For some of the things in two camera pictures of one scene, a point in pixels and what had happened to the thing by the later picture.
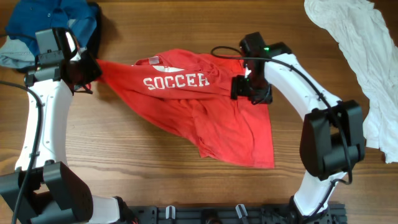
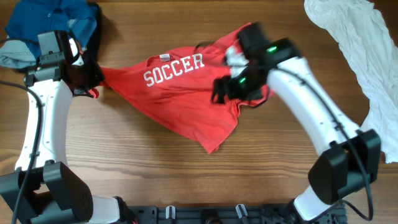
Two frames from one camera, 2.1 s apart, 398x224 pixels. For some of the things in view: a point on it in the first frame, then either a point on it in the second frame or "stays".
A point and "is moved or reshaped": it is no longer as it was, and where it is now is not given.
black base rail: x=278 y=213 stays
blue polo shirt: x=79 y=17 stays
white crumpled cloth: x=360 y=30 stays
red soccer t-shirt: x=188 y=92 is moved or reshaped
